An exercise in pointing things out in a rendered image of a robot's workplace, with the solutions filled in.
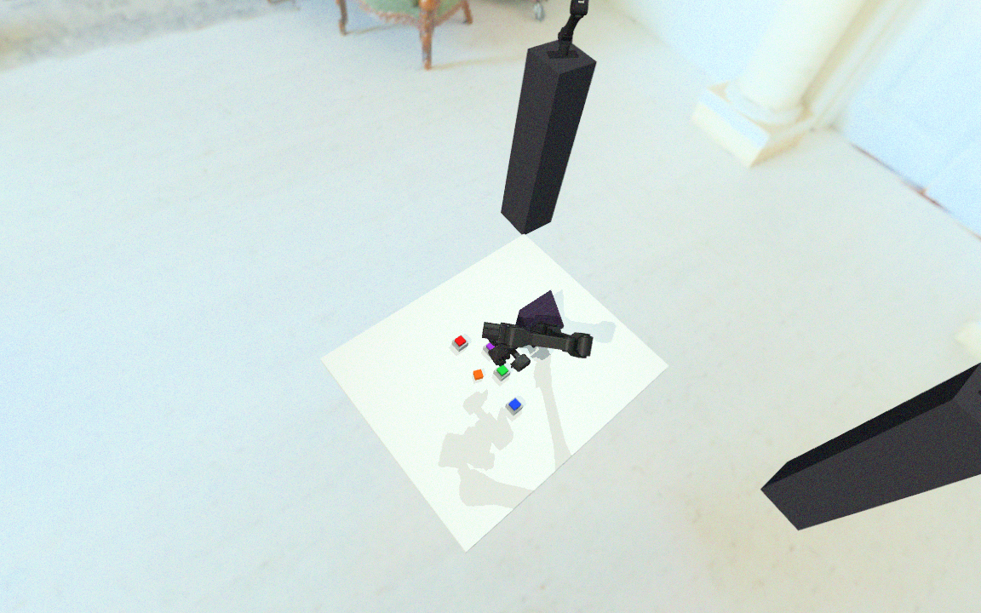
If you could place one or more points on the blue button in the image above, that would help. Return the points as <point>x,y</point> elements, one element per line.
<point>514,406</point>

